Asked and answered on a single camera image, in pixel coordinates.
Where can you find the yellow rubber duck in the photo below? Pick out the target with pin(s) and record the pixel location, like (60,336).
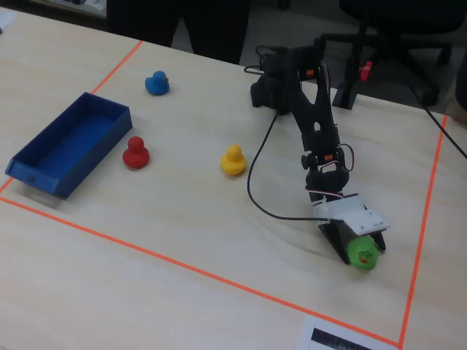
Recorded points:
(233,162)

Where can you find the orange tape strip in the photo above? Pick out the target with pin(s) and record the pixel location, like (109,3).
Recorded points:
(116,65)
(182,266)
(423,226)

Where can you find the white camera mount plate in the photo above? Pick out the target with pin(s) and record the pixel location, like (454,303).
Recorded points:
(365,218)

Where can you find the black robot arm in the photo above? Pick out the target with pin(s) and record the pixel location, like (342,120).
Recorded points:
(317,109)

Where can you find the person in dark trousers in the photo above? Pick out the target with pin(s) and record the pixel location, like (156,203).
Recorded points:
(215,29)

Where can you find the blue plastic box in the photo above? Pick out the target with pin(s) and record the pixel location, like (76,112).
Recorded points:
(73,146)

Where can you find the black office chair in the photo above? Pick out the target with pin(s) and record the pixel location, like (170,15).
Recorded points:
(401,18)

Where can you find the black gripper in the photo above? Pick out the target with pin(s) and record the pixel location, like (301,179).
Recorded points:
(333,237)

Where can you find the green rubber duck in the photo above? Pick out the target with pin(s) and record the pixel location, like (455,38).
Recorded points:
(361,255)

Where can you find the red rubber duck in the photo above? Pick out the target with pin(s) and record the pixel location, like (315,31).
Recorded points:
(135,155)

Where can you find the blue rubber duck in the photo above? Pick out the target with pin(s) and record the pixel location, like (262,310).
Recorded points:
(157,85)

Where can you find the white printed paper sheet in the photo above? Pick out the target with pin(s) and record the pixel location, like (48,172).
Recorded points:
(328,337)

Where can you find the black clamp with red knob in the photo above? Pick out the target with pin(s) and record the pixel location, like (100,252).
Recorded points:
(346,91)

